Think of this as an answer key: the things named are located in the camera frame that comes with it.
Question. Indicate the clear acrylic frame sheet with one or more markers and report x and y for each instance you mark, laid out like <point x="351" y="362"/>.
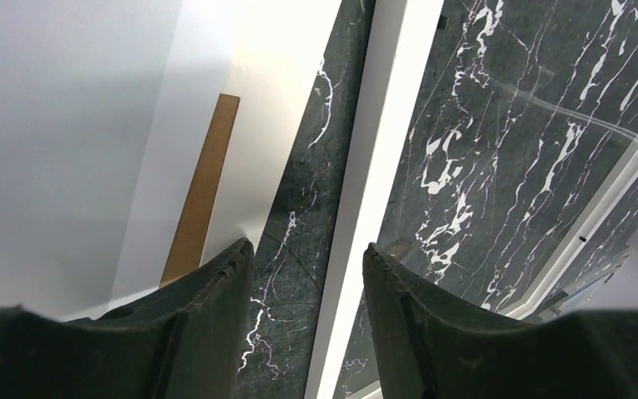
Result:
<point x="524" y="109"/>

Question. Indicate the brown frame backing board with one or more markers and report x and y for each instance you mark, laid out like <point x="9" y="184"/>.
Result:
<point x="190" y="235"/>

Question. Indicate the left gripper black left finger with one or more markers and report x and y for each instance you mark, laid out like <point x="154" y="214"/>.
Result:
<point x="181" y="341"/>

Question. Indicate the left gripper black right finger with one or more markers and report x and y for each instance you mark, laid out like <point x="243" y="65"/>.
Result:
<point x="430" y="343"/>

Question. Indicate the white picture frame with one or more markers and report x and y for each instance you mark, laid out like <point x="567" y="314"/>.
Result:
<point x="402" y="34"/>

